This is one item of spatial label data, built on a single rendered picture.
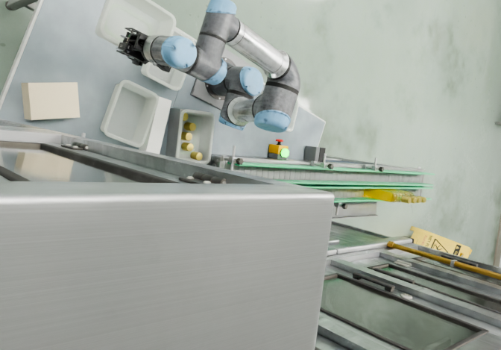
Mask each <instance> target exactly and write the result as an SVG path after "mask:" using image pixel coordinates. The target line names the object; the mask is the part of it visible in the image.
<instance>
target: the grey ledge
mask: <svg viewBox="0 0 501 350"><path fill-rule="evenodd" d="M342 204H347V206H348V207H347V209H343V208H342V207H339V208H338V215H336V214H335V212H336V207H335V205H333V215H332V219H347V218H359V217H369V216H378V215H376V207H377V201H361V202H342Z"/></svg>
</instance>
